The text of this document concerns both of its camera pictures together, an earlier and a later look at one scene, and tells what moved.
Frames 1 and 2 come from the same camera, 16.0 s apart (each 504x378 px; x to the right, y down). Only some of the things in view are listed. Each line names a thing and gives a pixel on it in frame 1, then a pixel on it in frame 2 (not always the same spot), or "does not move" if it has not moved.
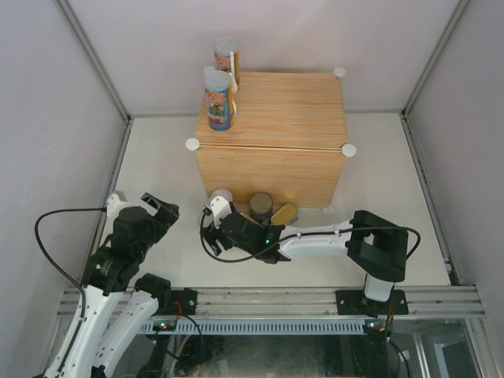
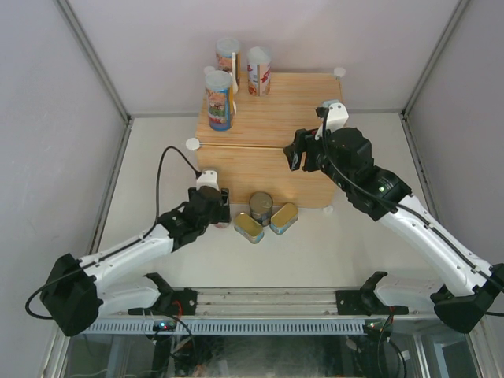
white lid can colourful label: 220,96 does not move
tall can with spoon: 227,58 does not move
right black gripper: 212,235 -> 304,142
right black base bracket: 354,302 does not move
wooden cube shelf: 288,139 does not move
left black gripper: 166,216 -> 222,214
